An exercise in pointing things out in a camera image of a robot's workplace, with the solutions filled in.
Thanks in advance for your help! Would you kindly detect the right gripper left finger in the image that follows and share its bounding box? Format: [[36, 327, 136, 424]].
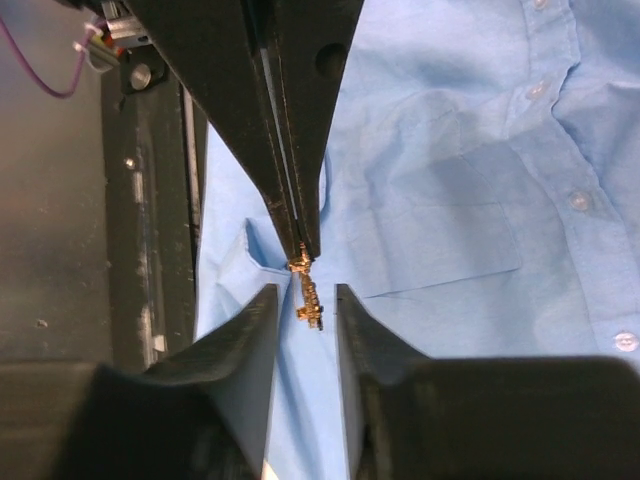
[[1, 284, 279, 479]]

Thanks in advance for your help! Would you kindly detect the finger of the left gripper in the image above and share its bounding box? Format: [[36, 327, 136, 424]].
[[250, 1, 363, 259], [126, 0, 300, 259]]

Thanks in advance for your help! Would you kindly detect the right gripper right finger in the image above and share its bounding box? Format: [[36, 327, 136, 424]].
[[335, 284, 639, 479]]

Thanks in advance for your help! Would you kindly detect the blue leaf brooch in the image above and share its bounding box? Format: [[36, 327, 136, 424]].
[[288, 242, 324, 331]]

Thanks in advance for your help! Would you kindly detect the blue shirt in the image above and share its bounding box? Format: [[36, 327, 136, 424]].
[[196, 1, 639, 479]]

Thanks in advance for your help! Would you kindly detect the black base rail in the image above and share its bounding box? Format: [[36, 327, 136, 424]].
[[101, 46, 207, 372]]

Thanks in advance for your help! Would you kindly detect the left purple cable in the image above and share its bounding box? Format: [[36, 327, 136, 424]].
[[0, 14, 109, 99]]

